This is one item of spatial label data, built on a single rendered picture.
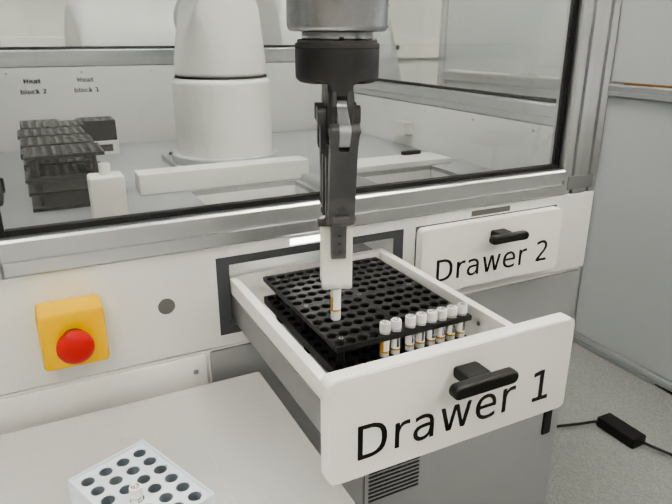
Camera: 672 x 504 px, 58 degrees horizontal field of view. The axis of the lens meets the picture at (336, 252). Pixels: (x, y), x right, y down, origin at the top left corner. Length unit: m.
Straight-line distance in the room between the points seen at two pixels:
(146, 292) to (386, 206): 0.36
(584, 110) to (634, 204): 1.35
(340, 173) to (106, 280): 0.37
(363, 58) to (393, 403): 0.31
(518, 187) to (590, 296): 1.63
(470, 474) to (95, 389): 0.74
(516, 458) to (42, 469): 0.90
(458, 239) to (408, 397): 0.44
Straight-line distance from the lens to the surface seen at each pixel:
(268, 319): 0.72
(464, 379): 0.58
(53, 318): 0.76
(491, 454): 1.28
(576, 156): 1.13
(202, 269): 0.81
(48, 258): 0.78
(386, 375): 0.55
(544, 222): 1.09
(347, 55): 0.53
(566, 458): 2.06
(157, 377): 0.86
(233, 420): 0.78
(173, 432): 0.78
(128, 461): 0.70
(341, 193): 0.54
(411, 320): 0.68
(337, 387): 0.53
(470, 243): 0.99
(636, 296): 2.51
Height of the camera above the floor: 1.21
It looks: 20 degrees down
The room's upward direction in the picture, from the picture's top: straight up
